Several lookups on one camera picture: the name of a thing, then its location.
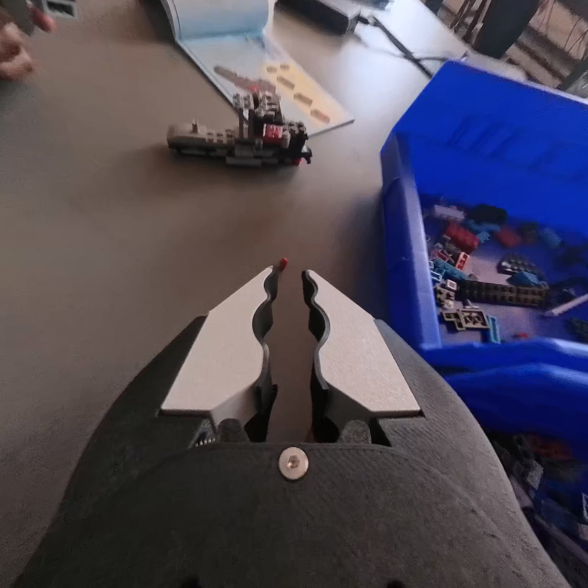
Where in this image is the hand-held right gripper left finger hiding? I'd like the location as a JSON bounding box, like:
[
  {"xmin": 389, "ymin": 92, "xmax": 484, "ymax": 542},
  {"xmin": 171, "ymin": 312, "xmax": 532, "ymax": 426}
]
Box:
[{"xmin": 160, "ymin": 266, "xmax": 282, "ymax": 421}]

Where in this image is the large blue plastic bin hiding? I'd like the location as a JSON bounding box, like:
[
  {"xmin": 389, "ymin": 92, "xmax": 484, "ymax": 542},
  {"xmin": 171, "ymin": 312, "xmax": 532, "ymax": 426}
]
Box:
[{"xmin": 380, "ymin": 60, "xmax": 588, "ymax": 368}]

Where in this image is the black silver power bank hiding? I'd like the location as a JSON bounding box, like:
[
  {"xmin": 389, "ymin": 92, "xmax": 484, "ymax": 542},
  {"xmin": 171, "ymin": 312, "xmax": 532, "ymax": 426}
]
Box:
[{"xmin": 277, "ymin": 0, "xmax": 362, "ymax": 36}]

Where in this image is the brick instruction booklet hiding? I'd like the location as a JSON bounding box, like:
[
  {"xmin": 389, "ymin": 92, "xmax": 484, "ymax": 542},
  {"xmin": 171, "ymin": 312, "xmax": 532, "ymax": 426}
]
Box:
[{"xmin": 160, "ymin": 0, "xmax": 356, "ymax": 138}]

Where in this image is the grey desk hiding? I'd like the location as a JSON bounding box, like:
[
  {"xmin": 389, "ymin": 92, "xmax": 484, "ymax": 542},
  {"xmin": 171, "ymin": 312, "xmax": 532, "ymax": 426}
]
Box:
[{"xmin": 0, "ymin": 0, "xmax": 469, "ymax": 588}]

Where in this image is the grey black toy brick truck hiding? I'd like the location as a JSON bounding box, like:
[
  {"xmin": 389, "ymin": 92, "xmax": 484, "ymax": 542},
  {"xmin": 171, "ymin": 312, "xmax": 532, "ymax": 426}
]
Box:
[{"xmin": 165, "ymin": 89, "xmax": 314, "ymax": 167}]

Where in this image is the person's left hand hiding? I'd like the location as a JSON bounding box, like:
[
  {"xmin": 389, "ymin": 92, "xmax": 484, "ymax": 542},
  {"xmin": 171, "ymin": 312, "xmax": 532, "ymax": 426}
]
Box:
[{"xmin": 0, "ymin": 9, "xmax": 58, "ymax": 82}]

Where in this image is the black power cable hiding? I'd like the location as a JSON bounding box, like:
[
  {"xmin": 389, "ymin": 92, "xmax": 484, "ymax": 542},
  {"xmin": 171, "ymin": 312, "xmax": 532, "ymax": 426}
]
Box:
[{"xmin": 357, "ymin": 13, "xmax": 469, "ymax": 78}]

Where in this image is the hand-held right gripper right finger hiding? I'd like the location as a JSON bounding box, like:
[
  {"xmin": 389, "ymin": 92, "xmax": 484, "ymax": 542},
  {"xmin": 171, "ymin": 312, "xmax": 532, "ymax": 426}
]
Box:
[{"xmin": 301, "ymin": 269, "xmax": 422, "ymax": 421}]

